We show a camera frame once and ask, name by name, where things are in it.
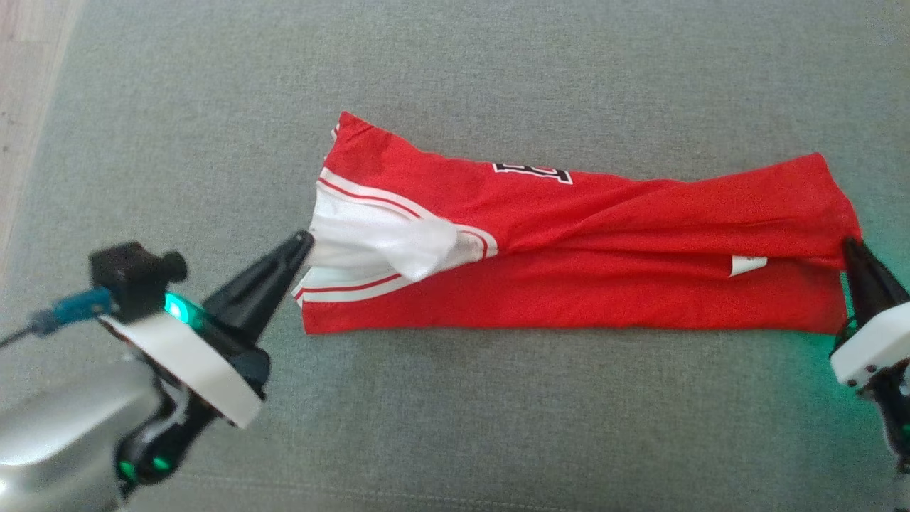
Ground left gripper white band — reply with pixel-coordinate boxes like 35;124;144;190
100;230;315;493

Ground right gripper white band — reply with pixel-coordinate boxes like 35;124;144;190
830;236;910;474

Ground red and white jersey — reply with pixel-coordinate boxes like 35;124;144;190
291;110;863;337

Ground large grey sofa seat cushion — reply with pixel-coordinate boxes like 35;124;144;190
0;0;910;512

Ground left camera cable blue plug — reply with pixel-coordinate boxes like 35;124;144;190
0;287;116;350

